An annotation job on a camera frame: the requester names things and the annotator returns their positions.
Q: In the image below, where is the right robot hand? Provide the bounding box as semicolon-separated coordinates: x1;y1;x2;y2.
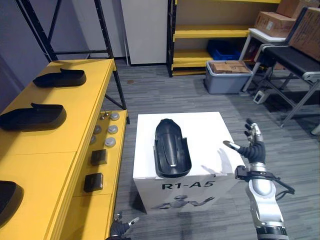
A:
223;118;267;165

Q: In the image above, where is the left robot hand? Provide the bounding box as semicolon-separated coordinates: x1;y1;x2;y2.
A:
109;211;140;240

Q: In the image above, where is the black plastic housing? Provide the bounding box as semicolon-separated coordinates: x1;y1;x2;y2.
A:
32;67;87;89
0;102;68;132
153;118;193;179
0;180;25;223

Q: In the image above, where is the small black box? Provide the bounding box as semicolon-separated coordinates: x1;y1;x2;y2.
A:
83;172;105;194
90;149;109;167

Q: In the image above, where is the white power adapter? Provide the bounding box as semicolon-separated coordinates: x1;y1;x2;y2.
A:
252;90;267;104

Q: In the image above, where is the white cardboard box R1-A5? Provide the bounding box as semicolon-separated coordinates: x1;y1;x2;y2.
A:
132;111;247;216

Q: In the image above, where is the grey storage bin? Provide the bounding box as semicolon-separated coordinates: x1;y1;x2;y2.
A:
205;59;254;95

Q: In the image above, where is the small cardboard box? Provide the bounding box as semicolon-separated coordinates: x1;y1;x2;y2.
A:
211;62;227;75
224;60;248;74

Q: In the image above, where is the black conveyor bench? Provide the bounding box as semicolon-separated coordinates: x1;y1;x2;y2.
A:
256;43;320;136

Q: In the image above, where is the blue plastic bin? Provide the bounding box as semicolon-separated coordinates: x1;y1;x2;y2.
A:
207;39;242;62

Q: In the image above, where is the large printed cardboard box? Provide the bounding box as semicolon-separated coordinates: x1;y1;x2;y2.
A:
288;6;320;62

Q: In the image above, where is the cardboard box with label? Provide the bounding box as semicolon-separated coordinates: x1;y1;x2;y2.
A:
254;10;297;39

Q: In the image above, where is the plain cardboard box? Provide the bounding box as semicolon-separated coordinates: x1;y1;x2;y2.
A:
275;0;320;19

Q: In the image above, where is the tall white board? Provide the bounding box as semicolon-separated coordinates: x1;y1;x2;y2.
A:
120;0;169;67

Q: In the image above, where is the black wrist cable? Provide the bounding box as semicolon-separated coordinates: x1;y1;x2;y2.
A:
265;171;296;201

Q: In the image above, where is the yellow shelf rack black frame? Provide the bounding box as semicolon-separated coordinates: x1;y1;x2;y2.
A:
0;0;131;240
166;0;281;78

